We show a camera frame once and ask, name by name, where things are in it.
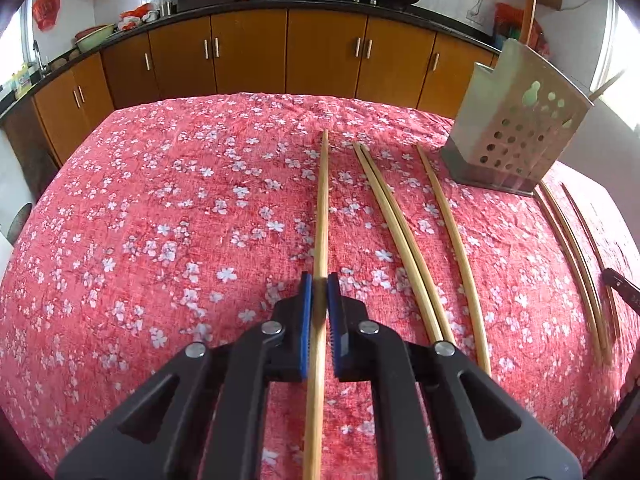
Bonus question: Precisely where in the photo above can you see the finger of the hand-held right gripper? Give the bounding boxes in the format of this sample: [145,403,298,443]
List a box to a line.
[600,267,640,318]

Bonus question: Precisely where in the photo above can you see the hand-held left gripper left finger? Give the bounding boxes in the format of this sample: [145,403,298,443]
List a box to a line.
[55,272,313,480]

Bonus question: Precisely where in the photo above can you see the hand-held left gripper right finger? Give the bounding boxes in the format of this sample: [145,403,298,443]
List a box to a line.
[325,272,583,480]

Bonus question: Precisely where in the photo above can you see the perforated metal utensil holder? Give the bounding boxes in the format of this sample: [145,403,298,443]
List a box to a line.
[440,39,596,199]

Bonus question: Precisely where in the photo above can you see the pair of bamboo chopsticks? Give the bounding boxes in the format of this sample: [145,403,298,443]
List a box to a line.
[360,145,457,347]

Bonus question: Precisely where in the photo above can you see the large bright window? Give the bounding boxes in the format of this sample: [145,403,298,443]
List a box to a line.
[589,0,640,133]

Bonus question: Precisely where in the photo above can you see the wooden base cabinets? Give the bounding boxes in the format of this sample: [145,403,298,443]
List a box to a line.
[0,7,502,167]

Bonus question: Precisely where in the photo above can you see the red bag with bottles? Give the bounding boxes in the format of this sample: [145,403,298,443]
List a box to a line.
[492,2,552,59]

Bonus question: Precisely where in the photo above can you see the black kitchen countertop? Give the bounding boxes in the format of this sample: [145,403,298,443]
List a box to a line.
[0,0,503,117]

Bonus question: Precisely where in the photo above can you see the red and white plastic bag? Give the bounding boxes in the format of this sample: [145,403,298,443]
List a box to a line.
[117,3,159,32]

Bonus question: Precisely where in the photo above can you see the green basin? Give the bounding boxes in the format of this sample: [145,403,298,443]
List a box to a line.
[75,24,116,54]

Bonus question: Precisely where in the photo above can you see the narrow window above sink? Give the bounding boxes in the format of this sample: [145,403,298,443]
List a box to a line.
[7,7,37,81]

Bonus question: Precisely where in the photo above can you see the red plastic bag on wall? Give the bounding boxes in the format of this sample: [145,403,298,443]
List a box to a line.
[32,0,64,32]

